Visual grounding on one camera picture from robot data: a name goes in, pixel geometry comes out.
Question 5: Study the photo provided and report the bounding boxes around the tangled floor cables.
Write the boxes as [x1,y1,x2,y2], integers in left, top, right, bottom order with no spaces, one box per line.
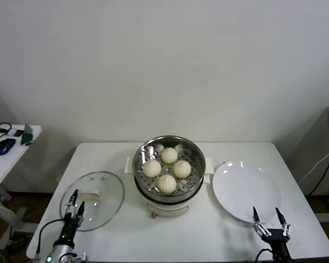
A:
[0,234,28,263]

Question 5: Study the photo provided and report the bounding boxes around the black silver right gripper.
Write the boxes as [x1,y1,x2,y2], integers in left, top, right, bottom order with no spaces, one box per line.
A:
[252,206,293,263]

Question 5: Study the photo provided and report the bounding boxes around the white round plate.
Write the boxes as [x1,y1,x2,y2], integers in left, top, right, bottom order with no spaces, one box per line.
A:
[211,159,282,224]

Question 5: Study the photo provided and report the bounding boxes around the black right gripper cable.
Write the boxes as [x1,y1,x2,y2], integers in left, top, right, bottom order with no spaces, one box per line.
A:
[256,247,275,263]

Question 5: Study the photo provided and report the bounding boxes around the round glass pot lid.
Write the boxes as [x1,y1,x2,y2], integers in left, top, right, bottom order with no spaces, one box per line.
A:
[59,170,126,232]

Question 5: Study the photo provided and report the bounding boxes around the white side table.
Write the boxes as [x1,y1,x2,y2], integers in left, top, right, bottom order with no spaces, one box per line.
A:
[0,124,43,249]

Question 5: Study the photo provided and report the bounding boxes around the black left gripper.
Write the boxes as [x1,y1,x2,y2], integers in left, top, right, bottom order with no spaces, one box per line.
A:
[58,188,86,247]

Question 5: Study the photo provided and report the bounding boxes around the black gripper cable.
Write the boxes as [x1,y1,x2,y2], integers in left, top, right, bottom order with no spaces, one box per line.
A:
[256,247,275,263]
[35,218,66,256]

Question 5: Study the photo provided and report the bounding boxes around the stainless steel steamer basket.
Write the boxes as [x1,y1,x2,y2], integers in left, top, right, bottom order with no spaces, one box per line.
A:
[132,134,207,202]

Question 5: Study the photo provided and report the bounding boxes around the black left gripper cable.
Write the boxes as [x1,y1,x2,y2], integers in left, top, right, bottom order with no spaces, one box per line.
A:
[35,218,66,256]

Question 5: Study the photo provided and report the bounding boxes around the green grey handheld device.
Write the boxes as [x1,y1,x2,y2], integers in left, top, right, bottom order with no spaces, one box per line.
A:
[19,123,35,147]

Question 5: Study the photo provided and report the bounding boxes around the black earphone cable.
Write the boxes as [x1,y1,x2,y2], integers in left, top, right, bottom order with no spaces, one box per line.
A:
[0,122,12,139]

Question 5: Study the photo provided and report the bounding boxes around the white steamed baozi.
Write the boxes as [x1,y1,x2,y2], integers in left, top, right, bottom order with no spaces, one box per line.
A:
[143,159,162,178]
[173,159,193,179]
[161,147,179,164]
[156,174,178,195]

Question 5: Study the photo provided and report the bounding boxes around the cream electric cooker base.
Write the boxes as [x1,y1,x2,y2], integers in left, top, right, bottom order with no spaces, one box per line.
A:
[124,156,211,219]

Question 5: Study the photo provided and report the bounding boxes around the blue computer mouse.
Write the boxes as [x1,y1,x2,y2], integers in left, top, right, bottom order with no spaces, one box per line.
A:
[0,138,17,157]

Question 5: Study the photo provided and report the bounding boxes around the white power cable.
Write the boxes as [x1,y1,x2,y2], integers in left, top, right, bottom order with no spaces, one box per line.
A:
[299,144,329,182]

